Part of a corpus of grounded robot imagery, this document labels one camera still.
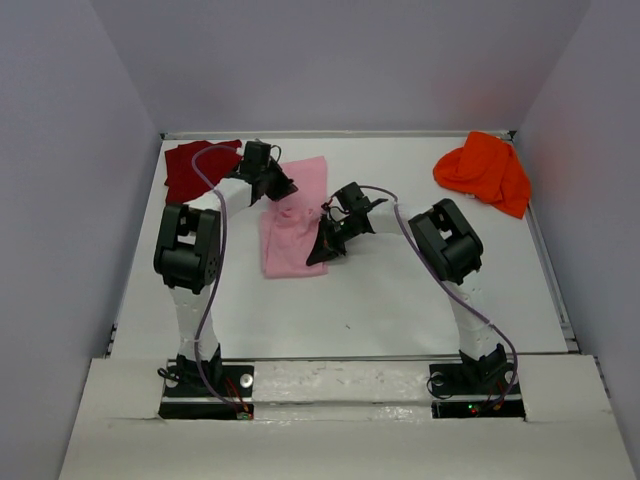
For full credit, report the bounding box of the pink t shirt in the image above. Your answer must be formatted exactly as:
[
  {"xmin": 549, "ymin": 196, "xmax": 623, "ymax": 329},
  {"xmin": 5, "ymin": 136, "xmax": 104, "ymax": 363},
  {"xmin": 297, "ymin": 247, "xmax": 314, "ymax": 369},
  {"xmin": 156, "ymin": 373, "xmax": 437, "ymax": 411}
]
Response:
[{"xmin": 259, "ymin": 156, "xmax": 328, "ymax": 279}]

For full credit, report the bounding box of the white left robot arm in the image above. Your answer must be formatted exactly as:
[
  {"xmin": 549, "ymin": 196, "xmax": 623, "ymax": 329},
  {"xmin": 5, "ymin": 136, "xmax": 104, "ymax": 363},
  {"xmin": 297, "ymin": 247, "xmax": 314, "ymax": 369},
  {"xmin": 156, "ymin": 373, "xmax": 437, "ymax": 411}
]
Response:
[{"xmin": 153, "ymin": 140, "xmax": 297, "ymax": 380}]

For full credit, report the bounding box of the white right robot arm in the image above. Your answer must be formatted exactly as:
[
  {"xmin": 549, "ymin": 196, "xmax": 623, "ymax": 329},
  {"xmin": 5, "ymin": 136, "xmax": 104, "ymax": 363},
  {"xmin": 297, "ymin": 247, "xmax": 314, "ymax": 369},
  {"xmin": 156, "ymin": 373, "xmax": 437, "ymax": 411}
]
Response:
[{"xmin": 306, "ymin": 182, "xmax": 496, "ymax": 361}]

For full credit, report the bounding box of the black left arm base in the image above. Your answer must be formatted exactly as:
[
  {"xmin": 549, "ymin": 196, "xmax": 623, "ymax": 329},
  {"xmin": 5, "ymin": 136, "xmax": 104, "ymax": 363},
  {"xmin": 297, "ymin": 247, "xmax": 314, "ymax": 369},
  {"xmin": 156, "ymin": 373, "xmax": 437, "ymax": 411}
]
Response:
[{"xmin": 157, "ymin": 356, "xmax": 255, "ymax": 420}]

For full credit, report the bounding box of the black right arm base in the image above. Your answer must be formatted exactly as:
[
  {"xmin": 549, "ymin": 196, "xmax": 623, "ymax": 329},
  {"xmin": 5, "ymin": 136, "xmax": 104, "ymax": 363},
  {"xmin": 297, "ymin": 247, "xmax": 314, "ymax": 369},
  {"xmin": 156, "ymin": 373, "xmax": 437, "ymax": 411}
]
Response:
[{"xmin": 426, "ymin": 344, "xmax": 526, "ymax": 420}]

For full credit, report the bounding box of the dark red folded t shirt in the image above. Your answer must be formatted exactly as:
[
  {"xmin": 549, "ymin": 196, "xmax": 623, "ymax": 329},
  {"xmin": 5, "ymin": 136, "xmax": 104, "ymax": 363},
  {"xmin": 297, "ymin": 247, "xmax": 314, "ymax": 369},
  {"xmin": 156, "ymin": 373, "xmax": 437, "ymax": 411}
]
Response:
[{"xmin": 164, "ymin": 138, "xmax": 244, "ymax": 205}]

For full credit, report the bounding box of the orange t shirt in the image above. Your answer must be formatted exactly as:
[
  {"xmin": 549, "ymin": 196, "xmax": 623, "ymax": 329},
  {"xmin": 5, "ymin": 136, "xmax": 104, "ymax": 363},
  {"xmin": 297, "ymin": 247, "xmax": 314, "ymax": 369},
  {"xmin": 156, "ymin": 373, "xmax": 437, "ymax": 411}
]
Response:
[{"xmin": 433, "ymin": 131, "xmax": 532, "ymax": 219}]

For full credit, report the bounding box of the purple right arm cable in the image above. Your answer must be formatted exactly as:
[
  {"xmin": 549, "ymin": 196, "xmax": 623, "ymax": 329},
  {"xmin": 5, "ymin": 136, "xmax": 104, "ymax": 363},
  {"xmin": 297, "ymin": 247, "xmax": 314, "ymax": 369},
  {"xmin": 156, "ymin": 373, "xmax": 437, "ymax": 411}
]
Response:
[{"xmin": 359, "ymin": 184, "xmax": 519, "ymax": 413}]

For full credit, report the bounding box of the aluminium table front rail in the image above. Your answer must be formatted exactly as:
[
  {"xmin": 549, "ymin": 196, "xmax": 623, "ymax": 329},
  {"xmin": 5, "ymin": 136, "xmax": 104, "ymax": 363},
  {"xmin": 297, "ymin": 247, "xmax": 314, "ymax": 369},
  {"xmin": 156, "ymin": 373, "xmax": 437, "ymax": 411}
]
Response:
[{"xmin": 222, "ymin": 351, "xmax": 581, "ymax": 362}]

